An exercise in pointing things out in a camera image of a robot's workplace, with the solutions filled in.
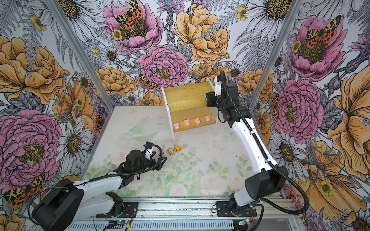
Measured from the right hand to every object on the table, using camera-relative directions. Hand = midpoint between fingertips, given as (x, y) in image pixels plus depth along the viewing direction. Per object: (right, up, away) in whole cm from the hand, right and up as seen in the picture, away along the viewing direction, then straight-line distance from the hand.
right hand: (207, 98), depth 75 cm
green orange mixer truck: (-17, -29, +19) cm, 39 cm away
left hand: (-27, -34, +12) cm, 45 cm away
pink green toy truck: (-21, -31, +18) cm, 42 cm away
